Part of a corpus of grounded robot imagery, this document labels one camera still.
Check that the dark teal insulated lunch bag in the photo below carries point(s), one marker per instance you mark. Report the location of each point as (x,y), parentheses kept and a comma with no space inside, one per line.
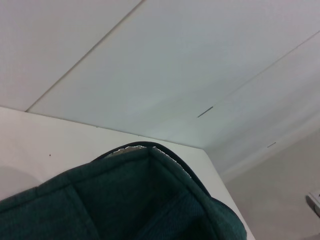
(125,200)

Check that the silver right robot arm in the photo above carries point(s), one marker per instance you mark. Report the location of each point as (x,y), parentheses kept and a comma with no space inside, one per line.
(314,202)

